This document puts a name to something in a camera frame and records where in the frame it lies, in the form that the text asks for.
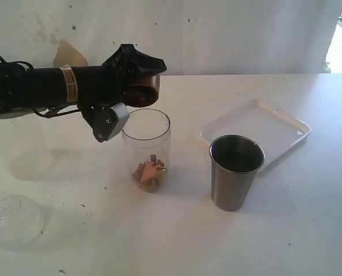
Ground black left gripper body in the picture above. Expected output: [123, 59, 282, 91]
[74, 57, 133, 143]

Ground brown wooden cup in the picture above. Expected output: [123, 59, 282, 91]
[121, 75, 160, 108]

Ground translucent white plastic cup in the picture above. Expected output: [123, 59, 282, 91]
[0, 115, 52, 181]

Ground stainless steel cup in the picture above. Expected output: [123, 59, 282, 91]
[209, 135, 265, 212]

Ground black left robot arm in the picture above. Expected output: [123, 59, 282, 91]
[0, 44, 167, 143]

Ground clear plastic cup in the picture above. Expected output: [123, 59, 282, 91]
[121, 108, 171, 187]

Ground clear dome lid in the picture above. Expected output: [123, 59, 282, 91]
[0, 192, 44, 251]

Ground brown wooden cubes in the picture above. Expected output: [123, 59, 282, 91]
[132, 154, 167, 193]

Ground white square plastic tray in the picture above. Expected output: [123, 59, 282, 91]
[198, 99, 312, 173]

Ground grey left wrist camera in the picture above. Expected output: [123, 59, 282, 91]
[105, 103, 129, 141]

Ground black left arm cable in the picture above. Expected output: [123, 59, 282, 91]
[32, 105, 82, 118]

